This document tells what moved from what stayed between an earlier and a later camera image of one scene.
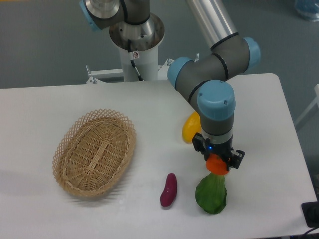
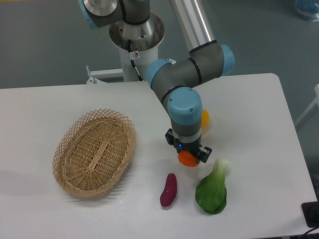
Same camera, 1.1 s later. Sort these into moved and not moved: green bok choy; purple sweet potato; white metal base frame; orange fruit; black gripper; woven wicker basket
Moved: orange fruit; black gripper
Not moved: green bok choy; purple sweet potato; woven wicker basket; white metal base frame
